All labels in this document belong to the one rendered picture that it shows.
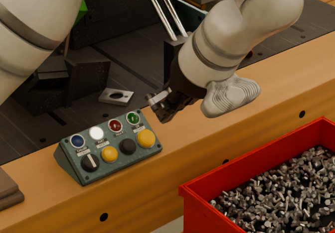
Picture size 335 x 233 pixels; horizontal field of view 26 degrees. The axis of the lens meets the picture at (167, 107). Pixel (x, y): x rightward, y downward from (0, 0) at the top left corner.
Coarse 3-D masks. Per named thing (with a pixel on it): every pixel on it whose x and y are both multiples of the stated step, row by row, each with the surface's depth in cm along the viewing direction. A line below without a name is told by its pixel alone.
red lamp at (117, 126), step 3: (111, 120) 115; (114, 120) 115; (117, 120) 115; (111, 123) 115; (114, 123) 115; (117, 123) 115; (120, 123) 115; (111, 126) 114; (114, 126) 114; (117, 126) 115; (120, 126) 115; (114, 129) 114; (117, 129) 115
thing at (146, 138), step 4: (140, 132) 115; (144, 132) 115; (148, 132) 115; (152, 132) 116; (140, 136) 115; (144, 136) 115; (148, 136) 115; (152, 136) 115; (140, 140) 115; (144, 140) 114; (148, 140) 115; (152, 140) 115; (144, 144) 114; (148, 144) 115; (152, 144) 115
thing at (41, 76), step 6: (54, 72) 126; (60, 72) 126; (66, 72) 127; (36, 78) 124; (42, 78) 124; (48, 78) 124; (54, 78) 125; (60, 78) 126; (66, 78) 127; (30, 84) 125; (36, 84) 125; (42, 84) 126; (48, 84) 127; (54, 84) 128; (60, 84) 129; (30, 90) 126
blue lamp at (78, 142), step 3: (75, 135) 111; (78, 135) 112; (72, 138) 111; (75, 138) 111; (78, 138) 111; (81, 138) 112; (72, 141) 111; (75, 141) 111; (78, 141) 111; (81, 141) 111; (75, 144) 111; (78, 144) 111; (81, 144) 111
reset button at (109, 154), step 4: (104, 148) 112; (108, 148) 111; (112, 148) 112; (104, 152) 111; (108, 152) 111; (112, 152) 111; (116, 152) 112; (104, 156) 111; (108, 156) 111; (112, 156) 111; (116, 156) 111; (108, 160) 111; (112, 160) 111
